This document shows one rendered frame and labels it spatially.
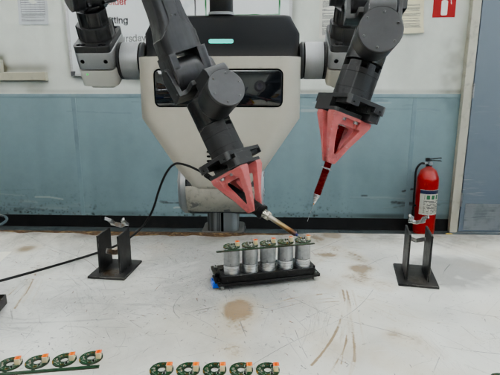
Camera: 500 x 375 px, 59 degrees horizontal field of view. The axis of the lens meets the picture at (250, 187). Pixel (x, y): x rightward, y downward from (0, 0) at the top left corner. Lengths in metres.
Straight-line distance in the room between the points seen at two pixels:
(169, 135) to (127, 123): 2.32
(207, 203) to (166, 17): 0.50
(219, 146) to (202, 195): 0.38
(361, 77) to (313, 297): 0.32
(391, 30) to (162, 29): 0.34
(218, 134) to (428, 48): 2.80
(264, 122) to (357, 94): 0.40
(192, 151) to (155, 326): 0.56
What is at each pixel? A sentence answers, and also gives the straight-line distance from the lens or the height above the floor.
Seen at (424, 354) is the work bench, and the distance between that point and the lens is 0.56.
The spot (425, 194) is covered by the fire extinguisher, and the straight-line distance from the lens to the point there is 3.31.
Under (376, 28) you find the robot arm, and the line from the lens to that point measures 0.62.
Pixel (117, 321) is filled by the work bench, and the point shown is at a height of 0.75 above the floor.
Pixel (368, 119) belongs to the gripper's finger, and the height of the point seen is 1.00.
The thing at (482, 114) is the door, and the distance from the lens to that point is 3.51.
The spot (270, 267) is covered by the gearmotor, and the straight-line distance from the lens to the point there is 0.68.
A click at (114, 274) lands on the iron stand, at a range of 0.74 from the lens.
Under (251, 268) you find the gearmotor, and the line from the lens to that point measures 0.67.
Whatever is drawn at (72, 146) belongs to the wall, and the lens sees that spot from 3.54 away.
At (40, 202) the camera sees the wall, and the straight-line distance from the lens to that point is 3.74.
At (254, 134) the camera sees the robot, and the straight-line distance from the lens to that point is 1.04.
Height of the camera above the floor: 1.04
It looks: 13 degrees down
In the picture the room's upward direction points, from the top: straight up
